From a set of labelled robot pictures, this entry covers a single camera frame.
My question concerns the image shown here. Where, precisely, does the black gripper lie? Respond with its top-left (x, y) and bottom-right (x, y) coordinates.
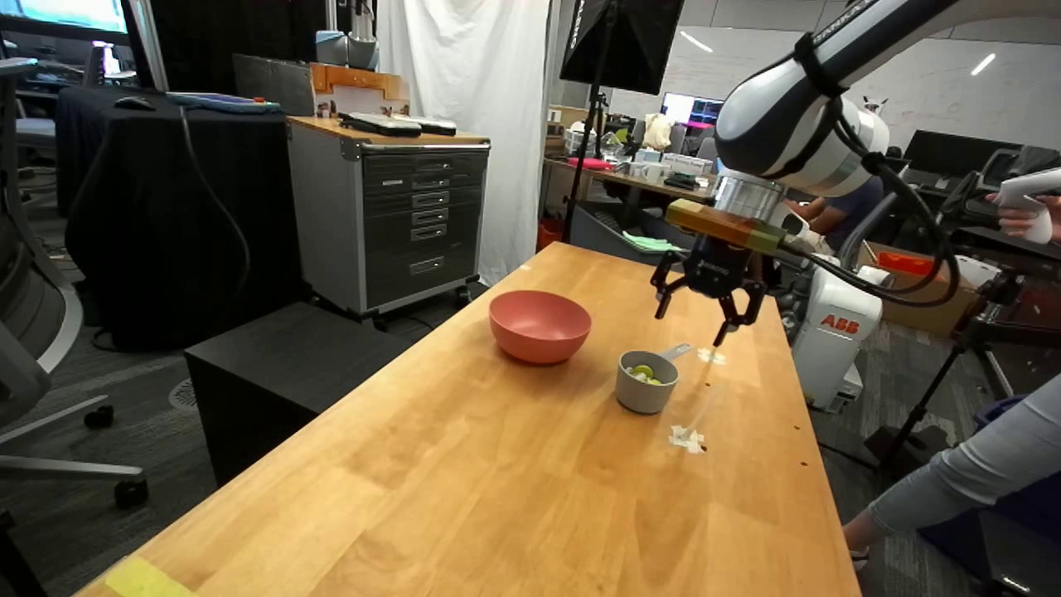
top-left (651, 246), bottom-right (765, 349)

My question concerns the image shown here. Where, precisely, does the grey measuring cup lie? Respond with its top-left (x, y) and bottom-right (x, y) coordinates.
top-left (615, 345), bottom-right (686, 415)

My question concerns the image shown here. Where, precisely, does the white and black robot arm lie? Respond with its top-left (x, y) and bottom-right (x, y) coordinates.
top-left (653, 0), bottom-right (1056, 345)

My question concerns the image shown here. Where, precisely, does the white ABB robot base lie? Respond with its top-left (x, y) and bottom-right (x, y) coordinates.
top-left (792, 270), bottom-right (882, 409)

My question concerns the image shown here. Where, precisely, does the person forearm grey sleeve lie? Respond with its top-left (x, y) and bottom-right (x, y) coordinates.
top-left (842, 376), bottom-right (1061, 556)

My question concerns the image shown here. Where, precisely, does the pink bowl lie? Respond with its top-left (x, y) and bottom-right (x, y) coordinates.
top-left (492, 290), bottom-right (592, 364)

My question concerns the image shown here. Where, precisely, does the white curtain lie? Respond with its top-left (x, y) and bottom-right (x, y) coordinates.
top-left (377, 0), bottom-right (547, 281)

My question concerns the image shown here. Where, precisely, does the grey metal drawer cabinet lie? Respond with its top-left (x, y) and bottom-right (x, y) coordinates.
top-left (287, 115), bottom-right (492, 315)

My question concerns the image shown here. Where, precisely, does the yellow tape piece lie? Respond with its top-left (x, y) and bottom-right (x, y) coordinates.
top-left (103, 556), bottom-right (191, 597)

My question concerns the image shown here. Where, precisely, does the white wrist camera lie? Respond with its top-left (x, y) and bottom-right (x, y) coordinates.
top-left (781, 214), bottom-right (830, 256)

